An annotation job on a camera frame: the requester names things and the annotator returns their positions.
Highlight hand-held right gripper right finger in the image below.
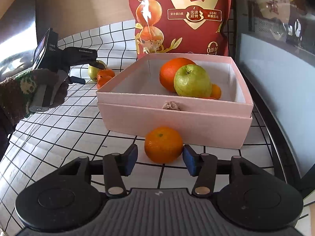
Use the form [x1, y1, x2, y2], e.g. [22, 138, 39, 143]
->
[183, 145, 258, 197]

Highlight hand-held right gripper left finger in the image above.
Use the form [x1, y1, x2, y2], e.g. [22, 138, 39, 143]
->
[59, 144, 138, 197]

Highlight green guava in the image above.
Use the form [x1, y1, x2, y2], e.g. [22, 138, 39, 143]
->
[174, 64, 212, 98]
[88, 60, 107, 82]

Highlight orange mandarin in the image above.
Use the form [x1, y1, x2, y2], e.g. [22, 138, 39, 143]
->
[210, 84, 222, 100]
[96, 76, 113, 89]
[97, 69, 116, 79]
[144, 126, 184, 164]

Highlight pink cardboard box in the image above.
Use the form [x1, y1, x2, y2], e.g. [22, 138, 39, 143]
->
[95, 53, 254, 150]

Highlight large orange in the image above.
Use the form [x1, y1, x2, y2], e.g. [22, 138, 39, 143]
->
[159, 57, 197, 92]

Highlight person's left hand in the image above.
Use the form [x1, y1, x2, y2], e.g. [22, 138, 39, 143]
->
[0, 68, 70, 121]

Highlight white grid tablecloth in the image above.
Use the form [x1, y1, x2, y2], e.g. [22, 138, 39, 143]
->
[0, 20, 315, 227]

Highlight red snack bag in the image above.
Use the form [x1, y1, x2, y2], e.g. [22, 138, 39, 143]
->
[127, 0, 233, 61]

